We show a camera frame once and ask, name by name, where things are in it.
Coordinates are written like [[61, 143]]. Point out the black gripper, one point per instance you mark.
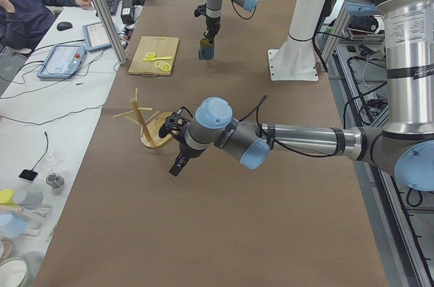
[[212, 24], [185, 150]]

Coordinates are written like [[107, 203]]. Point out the dark teal HOME mug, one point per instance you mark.
[[206, 49]]

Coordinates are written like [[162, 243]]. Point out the bamboo mug tree rack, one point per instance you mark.
[[149, 128]]

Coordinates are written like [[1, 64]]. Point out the small steel cup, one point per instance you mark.
[[55, 182]]

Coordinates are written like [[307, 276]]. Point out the grey cup on rack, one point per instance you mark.
[[28, 199]]

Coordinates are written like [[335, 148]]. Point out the yellow cup on rack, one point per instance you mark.
[[6, 196]]

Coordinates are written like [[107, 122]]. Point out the light blue cup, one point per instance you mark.
[[12, 225]]

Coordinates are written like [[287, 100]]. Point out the yellow plastic knife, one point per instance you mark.
[[157, 58]]

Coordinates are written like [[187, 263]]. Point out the bamboo cutting board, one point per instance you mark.
[[154, 47]]

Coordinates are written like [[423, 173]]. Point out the black power adapter box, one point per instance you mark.
[[128, 12]]

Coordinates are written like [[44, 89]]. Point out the blue teach pendant far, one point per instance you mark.
[[95, 37]]

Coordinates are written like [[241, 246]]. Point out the blue teach pendant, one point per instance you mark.
[[62, 61], [95, 37]]

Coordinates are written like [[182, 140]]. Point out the black computer mouse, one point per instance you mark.
[[63, 26]]

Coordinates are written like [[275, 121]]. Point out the blue teach pendant near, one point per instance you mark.
[[62, 61]]

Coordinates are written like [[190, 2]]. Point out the small black device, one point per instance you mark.
[[28, 175]]

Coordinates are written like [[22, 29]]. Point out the person in dark sweater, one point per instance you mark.
[[24, 23]]

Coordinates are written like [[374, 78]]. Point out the green rimmed white bowl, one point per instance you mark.
[[14, 273]]

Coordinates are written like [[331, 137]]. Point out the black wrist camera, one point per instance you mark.
[[201, 10], [174, 124]]

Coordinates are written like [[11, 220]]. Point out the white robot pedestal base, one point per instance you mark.
[[295, 60]]

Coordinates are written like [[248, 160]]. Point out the aluminium frame post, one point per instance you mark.
[[110, 30]]

